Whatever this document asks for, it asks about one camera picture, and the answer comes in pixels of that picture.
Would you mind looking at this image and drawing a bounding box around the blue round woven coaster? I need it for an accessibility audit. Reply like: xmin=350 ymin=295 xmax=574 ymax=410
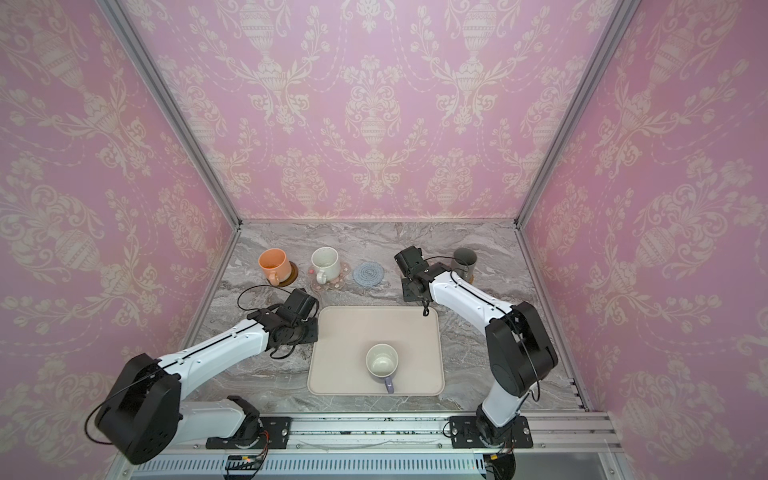
xmin=353 ymin=261 xmax=385 ymax=288

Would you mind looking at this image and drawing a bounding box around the grey ceramic mug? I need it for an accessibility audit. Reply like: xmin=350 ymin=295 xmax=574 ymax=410
xmin=451 ymin=247 xmax=478 ymax=284

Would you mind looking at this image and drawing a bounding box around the brown wooden round coaster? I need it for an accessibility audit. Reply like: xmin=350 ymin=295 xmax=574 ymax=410
xmin=277 ymin=261 xmax=299 ymax=287

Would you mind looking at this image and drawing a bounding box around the pink flower silicone coaster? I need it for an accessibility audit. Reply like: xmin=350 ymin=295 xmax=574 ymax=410
xmin=307 ymin=261 xmax=350 ymax=292

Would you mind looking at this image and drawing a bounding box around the orange ceramic mug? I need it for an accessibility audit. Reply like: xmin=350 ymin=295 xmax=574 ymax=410
xmin=258 ymin=248 xmax=293 ymax=286

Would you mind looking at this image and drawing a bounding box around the white ceramic mug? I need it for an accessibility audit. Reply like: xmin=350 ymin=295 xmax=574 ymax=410
xmin=311 ymin=246 xmax=341 ymax=285

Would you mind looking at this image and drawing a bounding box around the white mug purple handle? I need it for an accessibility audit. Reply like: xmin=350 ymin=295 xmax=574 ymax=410
xmin=365 ymin=343 xmax=399 ymax=394

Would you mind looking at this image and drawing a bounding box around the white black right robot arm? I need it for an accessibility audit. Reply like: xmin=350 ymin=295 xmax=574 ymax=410
xmin=401 ymin=263 xmax=559 ymax=446

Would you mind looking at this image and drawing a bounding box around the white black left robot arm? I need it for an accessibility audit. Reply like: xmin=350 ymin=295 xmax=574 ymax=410
xmin=84 ymin=309 xmax=318 ymax=465

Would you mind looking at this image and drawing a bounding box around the beige silicone tray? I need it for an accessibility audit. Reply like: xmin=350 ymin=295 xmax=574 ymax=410
xmin=307 ymin=306 xmax=445 ymax=396

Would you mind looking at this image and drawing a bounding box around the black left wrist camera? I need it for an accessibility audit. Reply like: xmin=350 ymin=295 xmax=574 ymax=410
xmin=276 ymin=288 xmax=319 ymax=326

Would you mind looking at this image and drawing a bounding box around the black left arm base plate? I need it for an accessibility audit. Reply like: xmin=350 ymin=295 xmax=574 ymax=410
xmin=205 ymin=416 xmax=292 ymax=450

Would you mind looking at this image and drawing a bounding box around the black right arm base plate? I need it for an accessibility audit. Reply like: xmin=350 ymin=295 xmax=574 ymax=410
xmin=448 ymin=415 xmax=534 ymax=449

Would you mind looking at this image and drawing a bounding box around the aluminium front frame rail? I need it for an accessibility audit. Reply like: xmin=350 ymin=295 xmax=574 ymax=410
xmin=106 ymin=411 xmax=633 ymax=479

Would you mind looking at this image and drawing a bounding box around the aluminium right corner post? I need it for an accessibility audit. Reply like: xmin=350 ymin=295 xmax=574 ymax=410
xmin=515 ymin=0 xmax=642 ymax=228

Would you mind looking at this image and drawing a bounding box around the aluminium corner post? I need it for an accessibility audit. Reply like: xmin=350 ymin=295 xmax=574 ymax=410
xmin=515 ymin=0 xmax=642 ymax=228
xmin=95 ymin=0 xmax=242 ymax=228

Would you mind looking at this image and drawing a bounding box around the aluminium left corner post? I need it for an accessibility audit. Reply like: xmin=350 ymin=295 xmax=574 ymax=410
xmin=95 ymin=0 xmax=242 ymax=228

